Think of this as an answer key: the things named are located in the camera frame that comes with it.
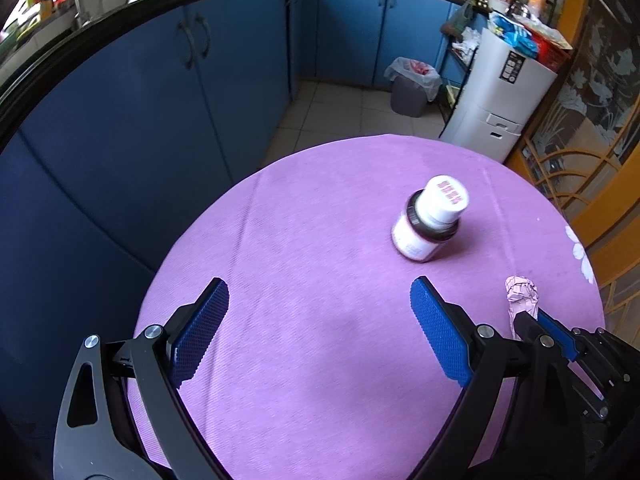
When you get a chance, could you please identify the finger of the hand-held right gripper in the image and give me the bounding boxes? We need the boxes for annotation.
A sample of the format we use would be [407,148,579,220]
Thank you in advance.
[537,307,585,362]
[512,311,540,343]

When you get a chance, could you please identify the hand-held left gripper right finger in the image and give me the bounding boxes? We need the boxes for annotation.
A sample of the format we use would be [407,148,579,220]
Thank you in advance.
[410,276,617,480]

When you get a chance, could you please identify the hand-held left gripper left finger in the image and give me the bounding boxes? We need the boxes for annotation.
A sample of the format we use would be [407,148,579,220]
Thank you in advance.
[52,277,231,480]

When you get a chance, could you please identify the pink wrapper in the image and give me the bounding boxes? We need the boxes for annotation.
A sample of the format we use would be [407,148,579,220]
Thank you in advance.
[504,275,542,338]

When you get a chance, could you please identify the white-capped bottle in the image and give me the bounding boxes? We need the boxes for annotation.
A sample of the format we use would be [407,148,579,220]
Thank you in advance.
[390,175,471,263]

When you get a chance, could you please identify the grey trash bin with bag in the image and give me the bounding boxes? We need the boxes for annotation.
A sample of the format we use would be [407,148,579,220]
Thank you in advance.
[384,56,443,118]

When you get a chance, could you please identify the wooden etched glass door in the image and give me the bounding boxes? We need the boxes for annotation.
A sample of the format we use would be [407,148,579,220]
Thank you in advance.
[570,170,640,346]
[502,0,640,226]

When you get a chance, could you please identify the blue kitchen cabinets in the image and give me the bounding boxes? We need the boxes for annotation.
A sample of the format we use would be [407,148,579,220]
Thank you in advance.
[0,0,468,480]

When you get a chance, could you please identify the white storage cabinet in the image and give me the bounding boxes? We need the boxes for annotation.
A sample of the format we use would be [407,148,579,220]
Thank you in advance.
[440,27,558,165]

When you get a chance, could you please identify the red plastic basket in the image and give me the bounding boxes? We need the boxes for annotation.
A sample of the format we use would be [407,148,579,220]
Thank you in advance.
[530,30,573,68]

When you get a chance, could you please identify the blue snack packet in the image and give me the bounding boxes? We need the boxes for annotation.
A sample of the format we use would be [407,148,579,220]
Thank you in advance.
[487,12,538,58]

